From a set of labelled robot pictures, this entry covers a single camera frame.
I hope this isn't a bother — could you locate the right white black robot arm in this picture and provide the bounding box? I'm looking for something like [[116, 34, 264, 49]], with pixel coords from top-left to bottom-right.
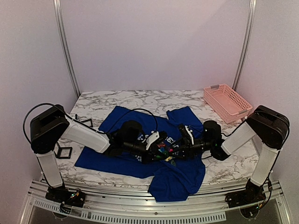
[[178, 105, 290, 203]]

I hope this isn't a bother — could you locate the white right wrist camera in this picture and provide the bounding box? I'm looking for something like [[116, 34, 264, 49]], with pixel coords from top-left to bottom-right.
[[178, 124, 194, 146]]

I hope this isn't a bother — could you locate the blue printed t-shirt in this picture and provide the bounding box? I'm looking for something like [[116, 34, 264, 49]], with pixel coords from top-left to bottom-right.
[[75, 106, 206, 202]]

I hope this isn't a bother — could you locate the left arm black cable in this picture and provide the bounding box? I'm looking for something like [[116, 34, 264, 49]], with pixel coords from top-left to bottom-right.
[[22, 103, 158, 143]]

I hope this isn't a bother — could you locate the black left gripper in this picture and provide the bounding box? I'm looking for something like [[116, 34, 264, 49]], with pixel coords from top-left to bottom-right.
[[123, 140, 167, 166]]

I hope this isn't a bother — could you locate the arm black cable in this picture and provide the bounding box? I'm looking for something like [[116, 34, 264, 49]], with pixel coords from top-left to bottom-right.
[[200, 130, 236, 161], [22, 103, 158, 143]]

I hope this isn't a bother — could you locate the pink perforated plastic basket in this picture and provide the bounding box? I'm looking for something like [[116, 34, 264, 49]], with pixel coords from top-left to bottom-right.
[[203, 84, 253, 124]]

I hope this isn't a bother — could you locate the right aluminium corner post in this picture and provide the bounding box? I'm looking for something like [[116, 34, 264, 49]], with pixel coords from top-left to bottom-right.
[[232, 0, 257, 91]]

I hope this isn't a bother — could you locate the aluminium front rail frame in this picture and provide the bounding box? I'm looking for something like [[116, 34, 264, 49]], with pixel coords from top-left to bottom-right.
[[20, 181, 292, 224]]

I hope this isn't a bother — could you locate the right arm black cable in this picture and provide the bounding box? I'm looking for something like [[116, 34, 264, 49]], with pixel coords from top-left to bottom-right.
[[200, 130, 236, 161]]

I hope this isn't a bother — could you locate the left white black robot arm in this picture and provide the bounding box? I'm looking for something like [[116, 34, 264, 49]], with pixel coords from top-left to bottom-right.
[[29, 104, 162, 203]]

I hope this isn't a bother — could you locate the left aluminium corner post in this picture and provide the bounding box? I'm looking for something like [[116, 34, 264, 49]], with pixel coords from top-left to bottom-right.
[[53, 0, 81, 97]]

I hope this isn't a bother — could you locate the aluminium corner post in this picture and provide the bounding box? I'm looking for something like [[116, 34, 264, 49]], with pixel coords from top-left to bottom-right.
[[53, 0, 81, 97], [232, 0, 257, 91]]

